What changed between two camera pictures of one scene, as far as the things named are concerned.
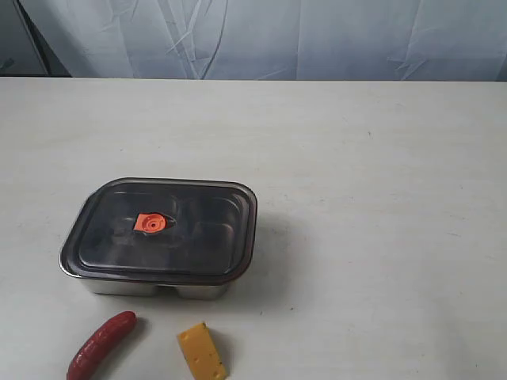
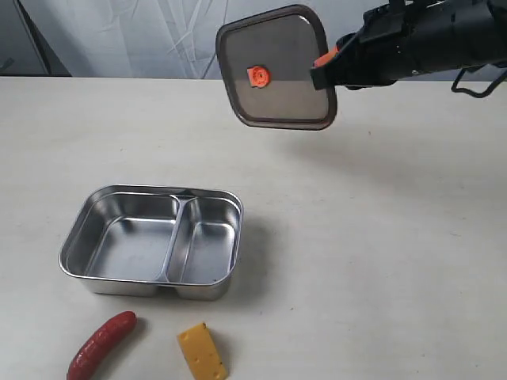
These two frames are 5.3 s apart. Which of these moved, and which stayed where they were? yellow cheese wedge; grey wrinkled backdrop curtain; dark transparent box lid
Moved: dark transparent box lid
Stayed: yellow cheese wedge; grey wrinkled backdrop curtain
